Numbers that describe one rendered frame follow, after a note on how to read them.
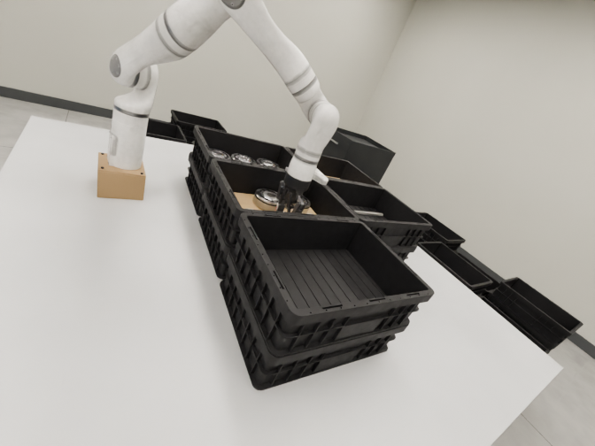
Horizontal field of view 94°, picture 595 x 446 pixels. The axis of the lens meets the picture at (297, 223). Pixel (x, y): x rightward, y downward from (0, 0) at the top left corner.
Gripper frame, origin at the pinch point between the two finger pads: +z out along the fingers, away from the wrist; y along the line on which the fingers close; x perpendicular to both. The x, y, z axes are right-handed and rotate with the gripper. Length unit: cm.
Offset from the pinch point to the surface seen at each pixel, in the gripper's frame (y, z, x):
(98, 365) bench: 29, 15, -44
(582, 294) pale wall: 31, 44, 332
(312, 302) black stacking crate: 31.3, 2.5, -5.6
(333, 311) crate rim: 41.4, -7.6, -11.6
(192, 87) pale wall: -329, 27, 28
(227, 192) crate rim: 2.6, -7.4, -20.0
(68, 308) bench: 16, 15, -50
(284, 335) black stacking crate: 40.6, -1.8, -18.6
